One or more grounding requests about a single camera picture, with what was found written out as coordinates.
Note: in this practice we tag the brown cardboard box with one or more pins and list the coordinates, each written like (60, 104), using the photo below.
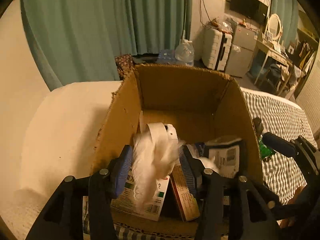
(201, 104)

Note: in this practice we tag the white tissue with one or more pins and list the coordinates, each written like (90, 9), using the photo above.
(151, 162)

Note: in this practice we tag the large clear water jug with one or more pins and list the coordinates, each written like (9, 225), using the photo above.
(184, 53)

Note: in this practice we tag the white suitcase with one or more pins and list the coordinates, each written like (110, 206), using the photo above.
(216, 48)

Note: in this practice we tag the black wall television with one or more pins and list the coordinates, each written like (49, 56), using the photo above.
(253, 9)

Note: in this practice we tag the brown slim box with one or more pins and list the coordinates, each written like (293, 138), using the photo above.
(187, 204)

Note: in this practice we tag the teal window curtain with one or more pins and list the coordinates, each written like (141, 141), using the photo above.
(78, 40)

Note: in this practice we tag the teal corner curtain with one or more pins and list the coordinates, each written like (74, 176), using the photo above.
(287, 10)

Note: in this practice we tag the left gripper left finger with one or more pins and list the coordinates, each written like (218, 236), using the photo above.
(104, 186)

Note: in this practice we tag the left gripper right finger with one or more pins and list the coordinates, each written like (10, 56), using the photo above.
(206, 185)

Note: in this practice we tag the white tape roll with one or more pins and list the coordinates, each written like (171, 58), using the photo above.
(162, 132)

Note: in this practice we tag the grey checkered bed sheet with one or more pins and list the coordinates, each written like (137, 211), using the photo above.
(251, 218)

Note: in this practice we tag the brown patterned bag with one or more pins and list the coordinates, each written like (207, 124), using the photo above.
(124, 64)

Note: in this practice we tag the black white labelled packet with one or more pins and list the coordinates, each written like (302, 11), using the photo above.
(225, 153)

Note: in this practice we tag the white dressing table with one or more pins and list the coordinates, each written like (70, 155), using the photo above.
(276, 70)

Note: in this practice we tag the green medicine sachet bag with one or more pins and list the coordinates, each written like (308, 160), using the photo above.
(265, 152)

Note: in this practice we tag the white oval mirror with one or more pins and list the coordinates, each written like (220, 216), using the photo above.
(274, 27)

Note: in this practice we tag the silver mini fridge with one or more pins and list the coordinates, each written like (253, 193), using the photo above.
(241, 52)

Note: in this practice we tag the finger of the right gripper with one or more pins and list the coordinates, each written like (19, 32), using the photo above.
(280, 145)

